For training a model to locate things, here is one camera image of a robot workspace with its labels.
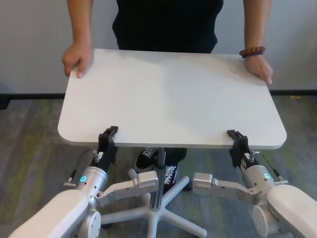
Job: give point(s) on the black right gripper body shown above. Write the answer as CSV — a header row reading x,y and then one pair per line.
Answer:
x,y
242,158

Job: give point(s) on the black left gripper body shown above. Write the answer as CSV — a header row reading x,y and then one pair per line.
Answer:
x,y
105,156

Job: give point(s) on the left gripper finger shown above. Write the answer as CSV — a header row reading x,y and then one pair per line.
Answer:
x,y
107,137

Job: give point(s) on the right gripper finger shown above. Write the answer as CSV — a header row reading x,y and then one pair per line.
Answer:
x,y
240,141

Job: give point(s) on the white rectangular table top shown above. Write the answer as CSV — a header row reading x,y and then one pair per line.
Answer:
x,y
171,99

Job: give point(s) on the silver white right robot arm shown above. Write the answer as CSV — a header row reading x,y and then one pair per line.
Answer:
x,y
284,203

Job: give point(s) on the person right forearm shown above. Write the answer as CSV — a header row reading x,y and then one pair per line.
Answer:
x,y
80,22

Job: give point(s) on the person left forearm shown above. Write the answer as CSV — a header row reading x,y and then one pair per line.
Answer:
x,y
257,24

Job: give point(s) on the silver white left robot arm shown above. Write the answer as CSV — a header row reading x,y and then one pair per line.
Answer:
x,y
62,213

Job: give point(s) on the person left hand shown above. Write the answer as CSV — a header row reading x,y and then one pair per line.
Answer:
x,y
258,67

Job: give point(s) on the person right hand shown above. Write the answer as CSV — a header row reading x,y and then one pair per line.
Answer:
x,y
76,57

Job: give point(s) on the silver table column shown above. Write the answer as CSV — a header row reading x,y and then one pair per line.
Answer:
x,y
158,196

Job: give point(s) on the small tan floor scrap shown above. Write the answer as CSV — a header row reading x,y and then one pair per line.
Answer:
x,y
296,97

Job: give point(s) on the white star table base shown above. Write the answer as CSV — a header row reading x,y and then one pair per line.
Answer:
x,y
153,220

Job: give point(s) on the black floor box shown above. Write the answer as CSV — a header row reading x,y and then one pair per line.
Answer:
x,y
4,101

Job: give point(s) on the person black shirt torso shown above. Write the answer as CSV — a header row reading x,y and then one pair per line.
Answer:
x,y
168,24

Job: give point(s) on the black wall baseboard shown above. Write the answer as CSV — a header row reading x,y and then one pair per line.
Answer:
x,y
32,96

